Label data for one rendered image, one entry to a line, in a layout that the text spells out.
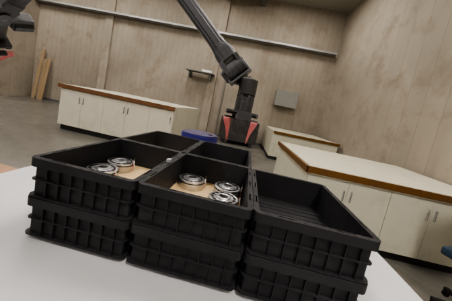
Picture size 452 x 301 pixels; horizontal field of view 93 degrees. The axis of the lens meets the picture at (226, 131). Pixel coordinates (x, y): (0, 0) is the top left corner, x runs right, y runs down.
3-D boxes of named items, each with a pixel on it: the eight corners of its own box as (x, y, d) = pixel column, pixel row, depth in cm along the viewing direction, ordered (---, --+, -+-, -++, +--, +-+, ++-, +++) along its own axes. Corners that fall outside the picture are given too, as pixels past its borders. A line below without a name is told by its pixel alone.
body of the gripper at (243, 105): (227, 114, 73) (231, 93, 73) (256, 120, 72) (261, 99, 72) (224, 113, 67) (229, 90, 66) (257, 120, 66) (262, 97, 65)
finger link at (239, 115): (231, 139, 74) (237, 112, 73) (251, 144, 73) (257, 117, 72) (229, 141, 67) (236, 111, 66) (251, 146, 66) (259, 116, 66)
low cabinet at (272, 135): (309, 156, 798) (314, 135, 789) (332, 173, 586) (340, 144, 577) (261, 146, 809) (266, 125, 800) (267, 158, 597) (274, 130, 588)
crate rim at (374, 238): (382, 253, 49) (385, 244, 48) (251, 221, 51) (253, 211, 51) (322, 190, 88) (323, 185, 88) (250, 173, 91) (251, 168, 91)
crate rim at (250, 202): (251, 221, 51) (253, 211, 51) (134, 191, 54) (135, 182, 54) (250, 173, 91) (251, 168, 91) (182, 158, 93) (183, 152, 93)
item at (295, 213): (369, 290, 50) (383, 246, 49) (243, 257, 52) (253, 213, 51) (316, 211, 89) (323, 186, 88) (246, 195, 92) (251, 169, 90)
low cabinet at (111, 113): (166, 154, 431) (175, 107, 420) (52, 127, 455) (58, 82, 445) (194, 140, 635) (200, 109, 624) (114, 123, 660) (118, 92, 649)
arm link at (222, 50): (142, -30, 66) (170, -55, 64) (151, -19, 71) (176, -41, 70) (225, 84, 67) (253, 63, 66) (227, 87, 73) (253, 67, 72)
